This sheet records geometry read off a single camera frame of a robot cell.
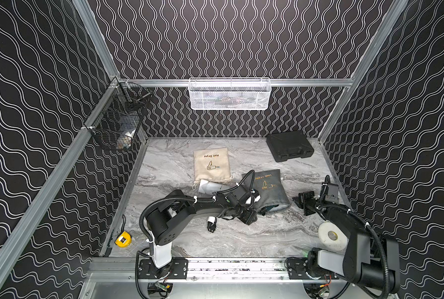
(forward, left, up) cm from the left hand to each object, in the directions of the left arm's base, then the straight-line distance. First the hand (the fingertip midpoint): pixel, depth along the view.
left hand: (254, 214), depth 86 cm
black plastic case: (+45, -20, 0) cm, 49 cm away
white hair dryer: (+12, +24, +2) cm, 26 cm away
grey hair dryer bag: (+15, -8, +3) cm, 17 cm away
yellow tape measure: (-15, +56, -2) cm, 58 cm away
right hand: (+10, -19, +2) cm, 22 cm away
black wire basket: (+34, +70, +23) cm, 81 cm away
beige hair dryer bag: (+29, +23, -3) cm, 37 cm away
